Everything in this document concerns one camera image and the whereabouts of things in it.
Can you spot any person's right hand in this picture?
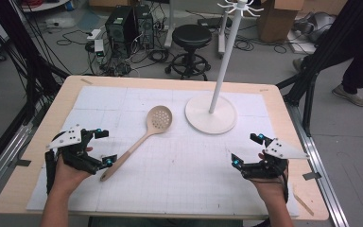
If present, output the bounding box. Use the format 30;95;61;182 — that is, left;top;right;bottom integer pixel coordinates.
251;174;288;204

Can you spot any wooden slotted spoon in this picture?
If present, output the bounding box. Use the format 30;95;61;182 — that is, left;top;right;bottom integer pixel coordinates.
99;105;173;183

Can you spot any black tripod stand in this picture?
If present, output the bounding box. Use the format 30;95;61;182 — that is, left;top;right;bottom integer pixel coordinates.
276;0;363;137

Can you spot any white grid mat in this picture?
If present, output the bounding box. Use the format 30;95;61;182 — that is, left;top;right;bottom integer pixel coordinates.
26;85;301;218

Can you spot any large black computer tower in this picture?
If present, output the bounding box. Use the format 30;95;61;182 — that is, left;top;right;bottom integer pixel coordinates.
104;5;137;60

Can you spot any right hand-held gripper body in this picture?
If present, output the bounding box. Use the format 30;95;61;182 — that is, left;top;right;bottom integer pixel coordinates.
240;137;310;182

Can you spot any slim black computer tower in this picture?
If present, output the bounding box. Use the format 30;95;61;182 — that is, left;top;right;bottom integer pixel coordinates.
133;4;156;50

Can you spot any black round stool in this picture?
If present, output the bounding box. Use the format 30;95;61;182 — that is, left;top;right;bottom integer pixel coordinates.
164;24;214;81

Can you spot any white power strip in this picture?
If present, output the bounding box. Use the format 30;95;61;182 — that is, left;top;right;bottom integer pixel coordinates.
86;28;102;43

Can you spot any aluminium rail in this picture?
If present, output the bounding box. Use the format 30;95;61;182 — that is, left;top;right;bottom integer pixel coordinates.
285;102;351;227
0;121;36;207

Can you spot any person's left hand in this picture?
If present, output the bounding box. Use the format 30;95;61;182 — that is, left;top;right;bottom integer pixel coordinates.
51;157;93;192

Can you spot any thin wooden stick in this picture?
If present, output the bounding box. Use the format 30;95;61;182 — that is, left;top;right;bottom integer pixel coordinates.
292;185;315;218

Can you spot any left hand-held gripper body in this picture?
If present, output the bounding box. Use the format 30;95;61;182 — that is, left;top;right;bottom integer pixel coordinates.
45;124;104;175

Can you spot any cardboard box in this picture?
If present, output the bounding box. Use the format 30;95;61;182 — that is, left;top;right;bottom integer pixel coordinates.
256;0;305;44

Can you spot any white hook rack stand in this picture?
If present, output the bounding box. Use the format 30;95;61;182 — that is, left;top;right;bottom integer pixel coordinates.
184;0;265;135

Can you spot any black pole stand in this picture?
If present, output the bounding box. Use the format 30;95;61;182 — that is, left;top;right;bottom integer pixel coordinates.
0;0;72;178

